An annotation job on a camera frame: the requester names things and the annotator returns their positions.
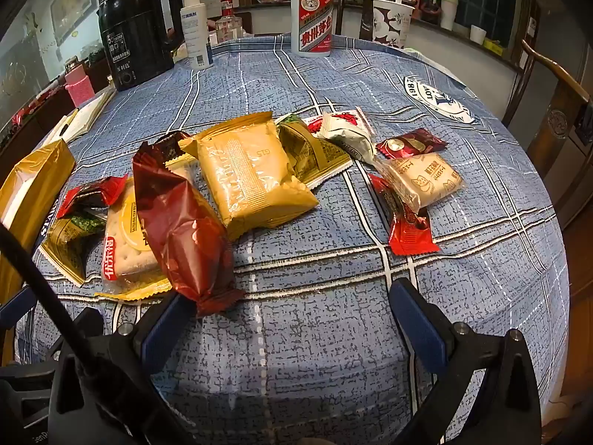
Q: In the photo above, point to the black electric kettle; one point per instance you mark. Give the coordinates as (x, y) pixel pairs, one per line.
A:
(134, 32)

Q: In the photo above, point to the small white cup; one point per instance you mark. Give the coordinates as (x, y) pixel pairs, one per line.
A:
(477, 34)

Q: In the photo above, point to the small glass bottle red cap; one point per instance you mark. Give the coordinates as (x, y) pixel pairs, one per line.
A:
(228, 25)

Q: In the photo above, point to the wooden armchair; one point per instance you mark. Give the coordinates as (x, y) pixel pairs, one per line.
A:
(558, 97)

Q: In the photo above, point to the dark red-brown snack packet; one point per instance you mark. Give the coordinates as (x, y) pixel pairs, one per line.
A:
(180, 231)

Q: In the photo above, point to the green and gold snack packet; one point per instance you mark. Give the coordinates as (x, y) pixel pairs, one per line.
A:
(308, 148)
(67, 245)

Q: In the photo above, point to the etched glass panel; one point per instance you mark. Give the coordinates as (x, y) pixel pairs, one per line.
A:
(23, 51)

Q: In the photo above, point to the cream white snack packet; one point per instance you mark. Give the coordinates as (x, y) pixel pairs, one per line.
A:
(347, 134)

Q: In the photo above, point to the clear beige biscuit packet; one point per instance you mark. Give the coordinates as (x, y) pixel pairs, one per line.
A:
(426, 178)

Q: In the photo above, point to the white packet with red print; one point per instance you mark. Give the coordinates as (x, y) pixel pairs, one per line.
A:
(318, 125)

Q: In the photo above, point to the green cloth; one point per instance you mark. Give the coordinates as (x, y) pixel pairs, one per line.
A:
(410, 49)

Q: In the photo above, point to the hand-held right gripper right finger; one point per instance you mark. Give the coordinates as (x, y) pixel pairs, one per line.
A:
(417, 320)

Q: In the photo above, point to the dark red candy packet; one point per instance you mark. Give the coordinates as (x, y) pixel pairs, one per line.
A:
(410, 144)

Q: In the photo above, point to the pink cup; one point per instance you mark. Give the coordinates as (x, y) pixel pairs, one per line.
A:
(78, 85)

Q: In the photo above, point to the white spray bottle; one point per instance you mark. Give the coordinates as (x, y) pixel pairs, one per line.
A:
(195, 32)

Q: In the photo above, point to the bright red snack packet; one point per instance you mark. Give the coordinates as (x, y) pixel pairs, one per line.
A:
(410, 234)

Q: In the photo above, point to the yellow cracker packet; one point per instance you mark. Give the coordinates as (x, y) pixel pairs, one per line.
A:
(127, 241)

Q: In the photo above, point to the golden yellow snack packet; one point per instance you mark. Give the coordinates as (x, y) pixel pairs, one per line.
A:
(250, 171)

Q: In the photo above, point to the small red and black packet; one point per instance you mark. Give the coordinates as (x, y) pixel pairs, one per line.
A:
(88, 194)

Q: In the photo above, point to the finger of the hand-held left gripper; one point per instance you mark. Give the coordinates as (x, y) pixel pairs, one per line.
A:
(14, 307)

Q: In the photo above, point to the framed wall picture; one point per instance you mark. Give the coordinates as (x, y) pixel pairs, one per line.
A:
(69, 0)

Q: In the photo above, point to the pen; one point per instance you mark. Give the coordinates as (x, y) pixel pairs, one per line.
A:
(66, 124)

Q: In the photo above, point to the flower print paper cup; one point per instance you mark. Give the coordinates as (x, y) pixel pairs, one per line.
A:
(391, 23)

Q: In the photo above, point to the blue plaid tablecloth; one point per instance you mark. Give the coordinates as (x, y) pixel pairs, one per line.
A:
(301, 333)

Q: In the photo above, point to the gold cardboard box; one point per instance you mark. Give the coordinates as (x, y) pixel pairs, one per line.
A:
(32, 181)

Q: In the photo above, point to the white liquor bottle red label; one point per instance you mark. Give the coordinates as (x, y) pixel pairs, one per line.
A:
(312, 18)

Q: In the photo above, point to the white tumbler with straw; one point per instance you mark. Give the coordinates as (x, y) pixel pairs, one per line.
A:
(448, 9)

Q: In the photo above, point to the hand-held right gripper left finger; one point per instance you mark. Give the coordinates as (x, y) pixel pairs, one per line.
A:
(162, 329)

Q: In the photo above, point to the open notebook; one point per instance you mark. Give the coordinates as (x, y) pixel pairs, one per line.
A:
(90, 113)

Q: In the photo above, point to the dark wooden chair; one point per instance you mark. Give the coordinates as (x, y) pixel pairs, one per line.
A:
(354, 9)

